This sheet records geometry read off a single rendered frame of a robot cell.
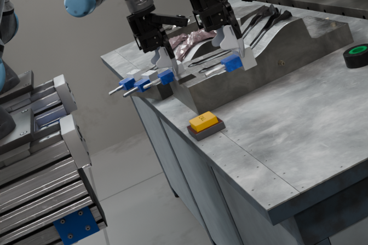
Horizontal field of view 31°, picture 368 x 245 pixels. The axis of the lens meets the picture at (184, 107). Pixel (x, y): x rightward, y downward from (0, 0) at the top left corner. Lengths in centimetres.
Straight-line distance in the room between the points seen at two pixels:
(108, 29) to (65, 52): 31
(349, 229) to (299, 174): 15
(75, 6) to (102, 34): 247
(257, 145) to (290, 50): 45
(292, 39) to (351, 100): 37
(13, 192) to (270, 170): 57
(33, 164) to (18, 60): 278
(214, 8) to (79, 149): 48
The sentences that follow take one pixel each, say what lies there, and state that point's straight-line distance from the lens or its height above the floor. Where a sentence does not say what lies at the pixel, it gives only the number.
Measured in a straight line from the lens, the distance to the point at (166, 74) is 194.
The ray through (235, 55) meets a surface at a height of 94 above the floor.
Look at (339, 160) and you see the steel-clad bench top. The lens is 131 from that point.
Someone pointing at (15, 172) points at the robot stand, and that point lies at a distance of 150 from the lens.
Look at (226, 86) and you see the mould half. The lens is 181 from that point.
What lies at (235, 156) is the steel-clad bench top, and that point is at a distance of 149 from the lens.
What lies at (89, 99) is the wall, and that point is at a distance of 431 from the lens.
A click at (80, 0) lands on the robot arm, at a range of 177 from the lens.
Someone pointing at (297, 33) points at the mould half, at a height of 90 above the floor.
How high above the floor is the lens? 139
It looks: 18 degrees down
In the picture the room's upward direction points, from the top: 23 degrees counter-clockwise
